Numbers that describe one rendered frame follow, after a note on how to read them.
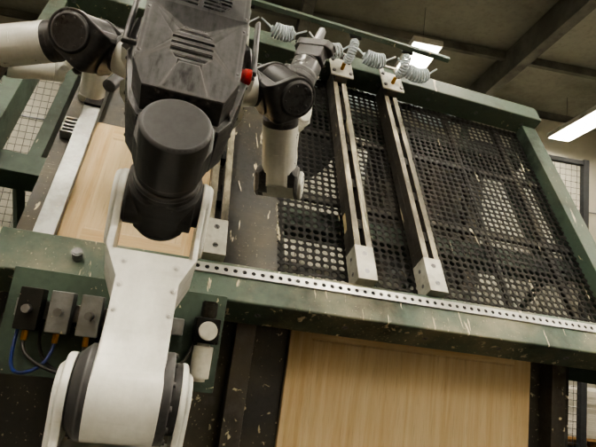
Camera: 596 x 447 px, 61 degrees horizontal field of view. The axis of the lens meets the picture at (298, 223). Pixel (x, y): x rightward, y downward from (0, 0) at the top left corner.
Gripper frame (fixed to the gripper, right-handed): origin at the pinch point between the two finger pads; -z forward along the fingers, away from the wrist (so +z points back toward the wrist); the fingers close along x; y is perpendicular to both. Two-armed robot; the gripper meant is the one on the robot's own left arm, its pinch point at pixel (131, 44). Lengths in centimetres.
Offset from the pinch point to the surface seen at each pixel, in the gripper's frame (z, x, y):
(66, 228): 49, 27, -18
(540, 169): -67, 131, 100
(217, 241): 40, 50, 12
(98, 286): 64, 38, -7
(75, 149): 24.1, 15.0, -21.1
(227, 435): 69, 96, -4
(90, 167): 26.4, 20.9, -19.2
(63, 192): 40.6, 20.5, -19.3
